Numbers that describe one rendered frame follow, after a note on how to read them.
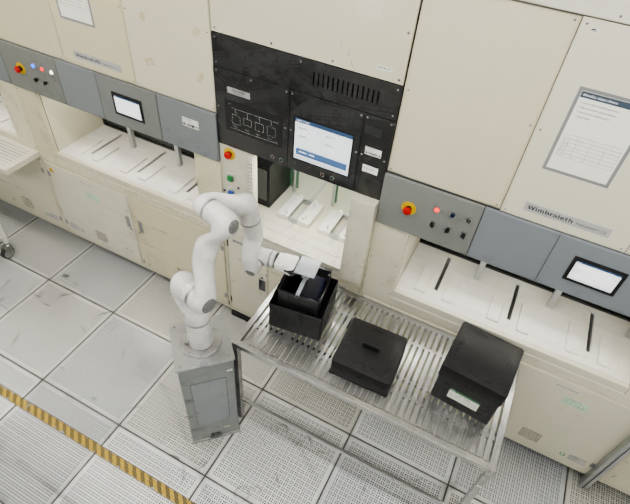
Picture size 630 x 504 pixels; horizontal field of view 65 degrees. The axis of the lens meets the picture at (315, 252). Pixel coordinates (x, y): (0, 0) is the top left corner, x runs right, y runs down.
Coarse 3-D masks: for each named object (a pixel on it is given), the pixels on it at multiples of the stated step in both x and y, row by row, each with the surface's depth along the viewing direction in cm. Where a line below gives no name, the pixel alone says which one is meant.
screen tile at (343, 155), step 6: (324, 138) 219; (330, 138) 218; (336, 138) 216; (336, 144) 218; (342, 144) 217; (348, 144) 215; (324, 150) 223; (330, 150) 222; (336, 150) 220; (342, 150) 219; (348, 150) 217; (330, 156) 224; (336, 156) 222; (342, 156) 221
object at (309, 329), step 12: (276, 288) 246; (336, 288) 252; (276, 300) 252; (276, 312) 242; (288, 312) 239; (324, 312) 255; (276, 324) 249; (288, 324) 246; (300, 324) 242; (312, 324) 239; (324, 324) 246; (312, 336) 246
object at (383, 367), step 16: (352, 320) 245; (352, 336) 238; (368, 336) 238; (384, 336) 239; (400, 336) 240; (336, 352) 231; (352, 352) 231; (368, 352) 232; (384, 352) 232; (400, 352) 233; (336, 368) 230; (352, 368) 225; (368, 368) 226; (384, 368) 226; (368, 384) 227; (384, 384) 221
